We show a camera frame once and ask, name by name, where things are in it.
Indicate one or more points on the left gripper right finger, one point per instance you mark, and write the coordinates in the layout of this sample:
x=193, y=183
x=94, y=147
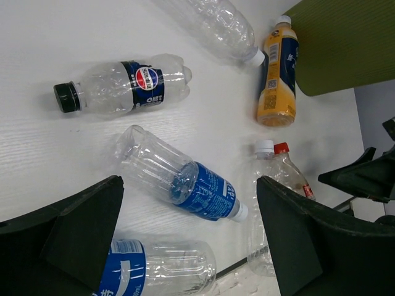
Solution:
x=317, y=250

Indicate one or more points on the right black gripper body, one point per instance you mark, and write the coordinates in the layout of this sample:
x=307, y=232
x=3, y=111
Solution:
x=386, y=173

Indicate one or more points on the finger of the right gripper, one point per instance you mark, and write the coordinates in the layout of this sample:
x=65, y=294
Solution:
x=360, y=179

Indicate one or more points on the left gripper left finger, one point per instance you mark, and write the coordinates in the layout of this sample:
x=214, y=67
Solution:
x=61, y=249

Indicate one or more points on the red cap clear bottle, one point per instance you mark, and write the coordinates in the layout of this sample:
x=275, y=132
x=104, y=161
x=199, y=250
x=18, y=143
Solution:
x=287, y=173

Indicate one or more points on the green mesh waste bin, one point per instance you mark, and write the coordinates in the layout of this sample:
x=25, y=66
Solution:
x=343, y=44

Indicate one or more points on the blue label bottle near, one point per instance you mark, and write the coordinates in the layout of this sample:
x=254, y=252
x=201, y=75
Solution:
x=146, y=267

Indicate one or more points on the blue label bottle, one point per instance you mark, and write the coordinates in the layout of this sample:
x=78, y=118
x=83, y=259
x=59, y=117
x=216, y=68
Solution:
x=146, y=267
x=160, y=170

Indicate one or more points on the orange juice bottle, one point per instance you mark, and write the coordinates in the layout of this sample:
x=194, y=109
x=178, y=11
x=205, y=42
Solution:
x=277, y=102

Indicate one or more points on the blue label bottle middle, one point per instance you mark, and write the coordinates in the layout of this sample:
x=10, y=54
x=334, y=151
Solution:
x=160, y=170

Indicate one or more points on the pepsi bottle black cap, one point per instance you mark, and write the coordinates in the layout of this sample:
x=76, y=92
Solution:
x=118, y=88

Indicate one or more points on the clear unlabelled bottle far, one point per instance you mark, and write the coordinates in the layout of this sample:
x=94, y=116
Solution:
x=219, y=27

